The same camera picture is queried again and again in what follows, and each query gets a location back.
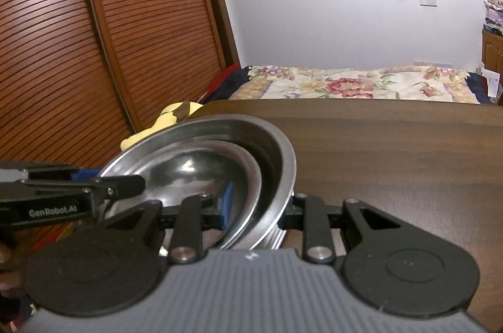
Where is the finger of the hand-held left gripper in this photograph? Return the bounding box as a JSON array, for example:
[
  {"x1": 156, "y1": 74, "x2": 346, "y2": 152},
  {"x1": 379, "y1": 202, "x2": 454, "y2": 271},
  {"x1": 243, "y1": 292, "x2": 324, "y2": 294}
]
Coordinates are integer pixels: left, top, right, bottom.
[
  {"x1": 17, "y1": 175, "x2": 146, "y2": 200},
  {"x1": 25, "y1": 166, "x2": 101, "y2": 183}
]

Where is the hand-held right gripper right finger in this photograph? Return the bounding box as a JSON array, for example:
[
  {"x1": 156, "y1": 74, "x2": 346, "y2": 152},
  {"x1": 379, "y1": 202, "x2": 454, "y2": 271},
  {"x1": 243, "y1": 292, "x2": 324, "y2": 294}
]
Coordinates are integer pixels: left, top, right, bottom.
[{"x1": 278, "y1": 193, "x2": 402, "y2": 265}]

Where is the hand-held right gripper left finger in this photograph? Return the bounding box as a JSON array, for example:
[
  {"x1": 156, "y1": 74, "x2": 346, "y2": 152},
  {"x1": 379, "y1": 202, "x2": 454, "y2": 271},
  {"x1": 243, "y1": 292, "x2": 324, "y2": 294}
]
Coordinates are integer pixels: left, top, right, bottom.
[{"x1": 105, "y1": 182, "x2": 236, "y2": 265}]

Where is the medium steel bowl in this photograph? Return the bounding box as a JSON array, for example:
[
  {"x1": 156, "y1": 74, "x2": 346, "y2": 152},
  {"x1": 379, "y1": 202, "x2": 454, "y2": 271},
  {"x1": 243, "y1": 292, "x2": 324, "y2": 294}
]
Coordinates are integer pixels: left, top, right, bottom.
[{"x1": 131, "y1": 139, "x2": 264, "y2": 241}]

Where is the large steel bowl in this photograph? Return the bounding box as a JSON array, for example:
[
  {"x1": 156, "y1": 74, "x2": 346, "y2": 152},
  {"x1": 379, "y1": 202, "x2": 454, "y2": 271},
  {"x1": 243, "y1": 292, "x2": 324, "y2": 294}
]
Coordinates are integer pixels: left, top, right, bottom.
[{"x1": 100, "y1": 114, "x2": 298, "y2": 251}]

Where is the person's left hand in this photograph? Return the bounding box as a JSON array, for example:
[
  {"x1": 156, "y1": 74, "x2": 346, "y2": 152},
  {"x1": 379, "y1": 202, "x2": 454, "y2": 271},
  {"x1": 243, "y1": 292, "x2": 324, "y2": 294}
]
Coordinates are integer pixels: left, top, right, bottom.
[{"x1": 0, "y1": 239, "x2": 23, "y2": 294}]

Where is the yellow plush toy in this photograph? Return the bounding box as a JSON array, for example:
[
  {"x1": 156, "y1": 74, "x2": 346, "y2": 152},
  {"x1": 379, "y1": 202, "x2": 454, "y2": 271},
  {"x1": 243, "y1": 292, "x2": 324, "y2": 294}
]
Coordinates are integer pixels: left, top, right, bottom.
[{"x1": 119, "y1": 101, "x2": 204, "y2": 151}]

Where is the red striped cloth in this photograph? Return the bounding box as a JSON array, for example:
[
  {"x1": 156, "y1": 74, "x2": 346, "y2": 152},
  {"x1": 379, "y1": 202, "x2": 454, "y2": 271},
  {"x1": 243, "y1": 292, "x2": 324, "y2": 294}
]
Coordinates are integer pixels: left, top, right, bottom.
[{"x1": 0, "y1": 294, "x2": 37, "y2": 333}]

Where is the brown louvered wardrobe door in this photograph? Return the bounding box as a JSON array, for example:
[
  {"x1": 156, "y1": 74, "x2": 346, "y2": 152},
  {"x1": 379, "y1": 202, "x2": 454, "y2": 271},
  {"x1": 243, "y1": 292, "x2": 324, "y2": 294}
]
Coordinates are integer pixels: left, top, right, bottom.
[
  {"x1": 0, "y1": 0, "x2": 136, "y2": 167},
  {"x1": 80, "y1": 0, "x2": 229, "y2": 133}
]

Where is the red and black clothing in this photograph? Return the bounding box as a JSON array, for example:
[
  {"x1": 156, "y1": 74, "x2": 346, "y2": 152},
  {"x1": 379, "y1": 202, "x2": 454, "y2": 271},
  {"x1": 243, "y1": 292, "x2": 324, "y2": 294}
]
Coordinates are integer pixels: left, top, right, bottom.
[{"x1": 200, "y1": 63, "x2": 253, "y2": 104}]

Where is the floral bed blanket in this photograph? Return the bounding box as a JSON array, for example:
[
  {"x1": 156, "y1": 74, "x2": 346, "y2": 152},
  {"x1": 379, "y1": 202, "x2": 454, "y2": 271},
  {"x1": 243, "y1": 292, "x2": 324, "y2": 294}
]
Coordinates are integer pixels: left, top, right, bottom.
[{"x1": 227, "y1": 65, "x2": 483, "y2": 106}]

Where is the dark blue cloth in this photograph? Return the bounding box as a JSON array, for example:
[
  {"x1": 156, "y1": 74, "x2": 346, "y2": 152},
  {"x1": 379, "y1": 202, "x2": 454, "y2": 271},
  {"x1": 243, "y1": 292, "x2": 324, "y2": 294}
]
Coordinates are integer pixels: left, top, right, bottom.
[{"x1": 465, "y1": 70, "x2": 493, "y2": 106}]

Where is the white paper envelope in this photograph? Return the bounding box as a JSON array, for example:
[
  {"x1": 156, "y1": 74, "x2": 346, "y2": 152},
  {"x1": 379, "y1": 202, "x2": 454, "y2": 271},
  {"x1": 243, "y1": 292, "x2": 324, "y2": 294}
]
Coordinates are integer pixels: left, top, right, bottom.
[{"x1": 481, "y1": 65, "x2": 502, "y2": 99}]

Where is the wooden cabinet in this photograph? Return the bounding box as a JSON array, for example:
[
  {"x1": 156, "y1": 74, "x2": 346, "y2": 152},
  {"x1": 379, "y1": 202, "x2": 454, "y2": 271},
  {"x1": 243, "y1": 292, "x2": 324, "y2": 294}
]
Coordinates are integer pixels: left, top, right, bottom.
[{"x1": 481, "y1": 28, "x2": 503, "y2": 75}]

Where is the pile of papers and bags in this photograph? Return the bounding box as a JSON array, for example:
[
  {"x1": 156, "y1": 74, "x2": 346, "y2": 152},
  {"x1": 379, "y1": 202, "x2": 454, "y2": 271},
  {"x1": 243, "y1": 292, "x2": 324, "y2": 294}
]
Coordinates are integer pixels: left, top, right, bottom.
[{"x1": 483, "y1": 0, "x2": 503, "y2": 34}]

